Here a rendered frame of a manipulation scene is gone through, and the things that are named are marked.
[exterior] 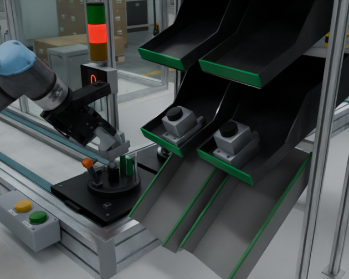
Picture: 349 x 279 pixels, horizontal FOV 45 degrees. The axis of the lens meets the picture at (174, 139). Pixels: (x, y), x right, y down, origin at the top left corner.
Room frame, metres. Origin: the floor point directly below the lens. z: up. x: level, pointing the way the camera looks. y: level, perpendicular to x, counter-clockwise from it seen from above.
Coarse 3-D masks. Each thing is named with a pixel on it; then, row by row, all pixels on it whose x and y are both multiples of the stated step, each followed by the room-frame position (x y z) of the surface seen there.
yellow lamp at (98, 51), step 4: (92, 44) 1.17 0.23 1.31; (96, 44) 1.17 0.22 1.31; (100, 44) 1.17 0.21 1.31; (104, 44) 1.18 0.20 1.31; (92, 48) 1.17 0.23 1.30; (96, 48) 1.17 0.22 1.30; (100, 48) 1.17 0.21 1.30; (104, 48) 1.18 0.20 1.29; (92, 52) 1.17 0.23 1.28; (96, 52) 1.17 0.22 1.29; (100, 52) 1.17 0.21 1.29; (104, 52) 1.18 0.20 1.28; (92, 56) 1.18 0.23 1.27; (96, 56) 1.17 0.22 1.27; (100, 56) 1.17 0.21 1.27; (104, 56) 1.18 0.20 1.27; (92, 60) 1.18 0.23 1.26; (96, 60) 1.17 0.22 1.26; (100, 60) 1.17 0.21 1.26; (104, 60) 1.18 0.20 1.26
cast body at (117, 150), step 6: (120, 132) 0.98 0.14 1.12; (114, 144) 0.96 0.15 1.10; (126, 144) 0.98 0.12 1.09; (108, 150) 0.95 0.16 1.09; (114, 150) 0.95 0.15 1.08; (120, 150) 0.97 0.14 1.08; (126, 150) 0.98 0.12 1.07; (102, 156) 0.96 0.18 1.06; (108, 156) 0.94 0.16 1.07; (114, 156) 0.95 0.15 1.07
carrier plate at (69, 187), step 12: (72, 180) 1.00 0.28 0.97; (84, 180) 1.00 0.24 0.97; (144, 180) 1.00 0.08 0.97; (60, 192) 0.94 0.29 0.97; (72, 192) 0.94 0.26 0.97; (84, 192) 0.94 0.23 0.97; (84, 204) 0.88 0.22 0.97; (96, 204) 0.88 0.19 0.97; (120, 204) 0.88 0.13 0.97; (132, 204) 0.88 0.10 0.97; (96, 216) 0.83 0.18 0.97; (108, 216) 0.83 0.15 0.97; (120, 216) 0.84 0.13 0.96
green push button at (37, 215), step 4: (36, 212) 0.84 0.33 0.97; (40, 212) 0.84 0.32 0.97; (44, 212) 0.84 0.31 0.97; (32, 216) 0.82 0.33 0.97; (36, 216) 0.82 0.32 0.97; (40, 216) 0.82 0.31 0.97; (44, 216) 0.83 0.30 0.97; (32, 220) 0.81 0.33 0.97; (36, 220) 0.81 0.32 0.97; (40, 220) 0.82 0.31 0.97; (44, 220) 0.82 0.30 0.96
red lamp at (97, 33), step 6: (90, 24) 1.18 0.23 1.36; (102, 24) 1.18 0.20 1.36; (90, 30) 1.17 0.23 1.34; (96, 30) 1.17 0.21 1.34; (102, 30) 1.18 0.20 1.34; (90, 36) 1.18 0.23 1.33; (96, 36) 1.17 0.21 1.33; (102, 36) 1.18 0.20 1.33; (90, 42) 1.18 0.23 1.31; (96, 42) 1.17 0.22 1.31; (102, 42) 1.18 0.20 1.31
